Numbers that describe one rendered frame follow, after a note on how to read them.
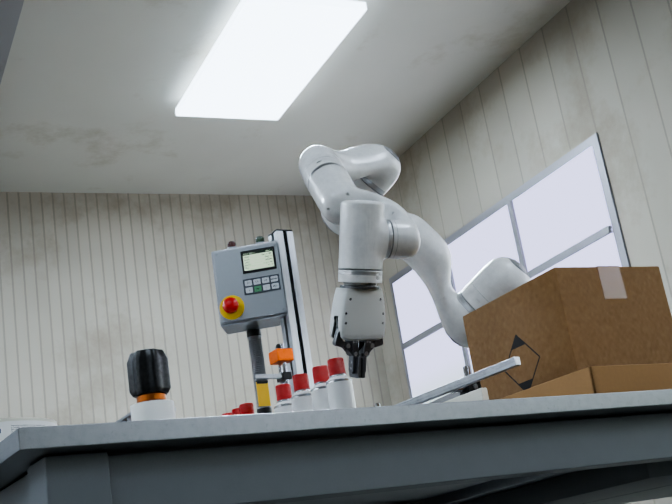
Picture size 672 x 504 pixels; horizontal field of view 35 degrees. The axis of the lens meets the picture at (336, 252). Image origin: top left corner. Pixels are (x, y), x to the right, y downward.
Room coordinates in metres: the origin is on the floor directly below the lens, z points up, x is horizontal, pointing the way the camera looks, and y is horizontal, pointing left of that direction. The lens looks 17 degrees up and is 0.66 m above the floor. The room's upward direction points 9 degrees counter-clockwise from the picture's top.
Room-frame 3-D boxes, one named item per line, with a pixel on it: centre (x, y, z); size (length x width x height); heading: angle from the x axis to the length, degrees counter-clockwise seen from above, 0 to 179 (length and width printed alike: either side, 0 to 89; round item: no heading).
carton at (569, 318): (1.97, -0.40, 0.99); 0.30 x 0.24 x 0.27; 28
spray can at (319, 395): (2.14, 0.07, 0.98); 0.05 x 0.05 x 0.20
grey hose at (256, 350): (2.56, 0.23, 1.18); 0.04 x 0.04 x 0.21
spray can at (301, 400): (2.19, 0.11, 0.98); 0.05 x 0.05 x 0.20
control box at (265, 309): (2.51, 0.21, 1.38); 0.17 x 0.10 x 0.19; 88
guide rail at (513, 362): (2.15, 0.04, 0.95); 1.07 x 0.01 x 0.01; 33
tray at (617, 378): (1.53, -0.32, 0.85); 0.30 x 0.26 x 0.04; 33
